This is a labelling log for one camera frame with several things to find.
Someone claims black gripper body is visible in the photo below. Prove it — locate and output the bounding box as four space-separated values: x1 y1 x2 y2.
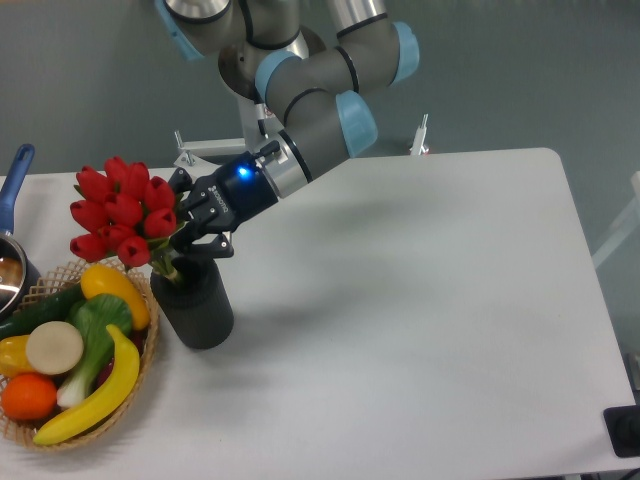
178 158 278 239

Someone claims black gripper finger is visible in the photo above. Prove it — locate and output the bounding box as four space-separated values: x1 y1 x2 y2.
170 222 234 260
167 167 194 200

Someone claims red tulip bouquet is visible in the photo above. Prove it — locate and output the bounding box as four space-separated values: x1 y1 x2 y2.
70 156 186 287

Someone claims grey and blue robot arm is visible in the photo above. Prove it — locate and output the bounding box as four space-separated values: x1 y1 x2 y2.
156 1 420 258

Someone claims dark grey ribbed vase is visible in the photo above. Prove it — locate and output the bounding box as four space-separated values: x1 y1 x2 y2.
150 259 234 350

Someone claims yellow lemon squash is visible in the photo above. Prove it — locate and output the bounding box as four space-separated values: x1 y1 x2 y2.
80 264 151 331

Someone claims red fruit in basket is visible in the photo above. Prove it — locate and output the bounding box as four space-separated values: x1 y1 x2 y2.
94 331 146 388

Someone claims green bok choy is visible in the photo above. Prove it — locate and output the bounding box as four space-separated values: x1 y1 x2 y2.
57 294 132 410

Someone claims woven wicker basket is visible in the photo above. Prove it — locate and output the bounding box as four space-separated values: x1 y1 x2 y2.
1 259 160 452

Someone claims yellow banana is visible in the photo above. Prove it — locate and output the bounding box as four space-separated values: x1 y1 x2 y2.
33 324 140 446

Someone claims dark green cucumber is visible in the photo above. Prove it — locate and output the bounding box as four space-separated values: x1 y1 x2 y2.
1 283 84 340

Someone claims beige round disc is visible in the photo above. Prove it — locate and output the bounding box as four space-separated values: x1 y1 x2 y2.
25 321 84 375

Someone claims yellow bell pepper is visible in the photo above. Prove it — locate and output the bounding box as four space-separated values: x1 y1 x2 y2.
0 335 35 378

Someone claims orange fruit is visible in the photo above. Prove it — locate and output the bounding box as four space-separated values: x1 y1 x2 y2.
1 373 57 420

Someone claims black device at edge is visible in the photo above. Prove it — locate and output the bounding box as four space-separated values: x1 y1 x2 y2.
603 405 640 458

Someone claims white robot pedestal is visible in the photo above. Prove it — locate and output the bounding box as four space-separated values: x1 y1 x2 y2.
173 24 331 168

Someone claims blue handled saucepan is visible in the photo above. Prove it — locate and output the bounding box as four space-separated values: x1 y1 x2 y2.
1 144 40 321

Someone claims white frame at right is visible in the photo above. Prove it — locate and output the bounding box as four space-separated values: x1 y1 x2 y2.
591 171 639 269

